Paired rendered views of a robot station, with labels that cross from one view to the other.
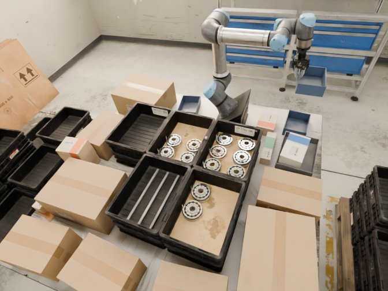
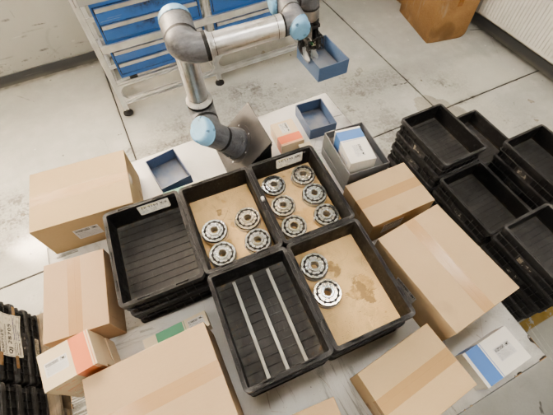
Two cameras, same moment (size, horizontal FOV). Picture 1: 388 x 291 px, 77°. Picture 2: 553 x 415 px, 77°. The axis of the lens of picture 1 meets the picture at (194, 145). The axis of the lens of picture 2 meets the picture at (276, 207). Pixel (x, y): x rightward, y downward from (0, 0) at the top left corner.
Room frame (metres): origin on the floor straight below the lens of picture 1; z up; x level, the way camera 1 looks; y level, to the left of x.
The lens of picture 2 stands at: (0.45, 0.46, 2.09)
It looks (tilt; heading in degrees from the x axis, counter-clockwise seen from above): 58 degrees down; 310
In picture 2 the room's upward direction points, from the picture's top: 2 degrees counter-clockwise
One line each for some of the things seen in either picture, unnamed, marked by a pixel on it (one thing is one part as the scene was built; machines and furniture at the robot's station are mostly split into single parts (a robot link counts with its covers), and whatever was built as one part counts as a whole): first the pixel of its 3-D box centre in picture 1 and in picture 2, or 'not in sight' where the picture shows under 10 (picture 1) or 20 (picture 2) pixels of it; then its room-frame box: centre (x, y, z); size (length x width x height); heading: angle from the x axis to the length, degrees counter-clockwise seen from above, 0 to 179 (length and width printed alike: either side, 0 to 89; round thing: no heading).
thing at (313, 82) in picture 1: (310, 80); (322, 58); (1.18, -0.74, 1.10); 0.20 x 0.15 x 0.07; 155
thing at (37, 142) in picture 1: (48, 139); not in sight; (1.89, 1.50, 0.26); 0.40 x 0.30 x 0.23; 155
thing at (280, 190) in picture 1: (287, 196); (384, 202); (0.62, -0.46, 0.78); 0.30 x 0.22 x 0.16; 63
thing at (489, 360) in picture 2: not in sight; (490, 357); (0.01, -0.15, 0.75); 0.20 x 0.12 x 0.09; 67
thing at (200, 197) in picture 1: (200, 191); (314, 265); (0.67, 0.00, 0.86); 0.10 x 0.10 x 0.01
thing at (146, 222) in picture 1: (152, 194); (267, 316); (0.69, 0.25, 0.87); 0.40 x 0.30 x 0.11; 152
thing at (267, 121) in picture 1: (266, 124); (286, 137); (1.22, -0.54, 0.74); 0.16 x 0.12 x 0.07; 151
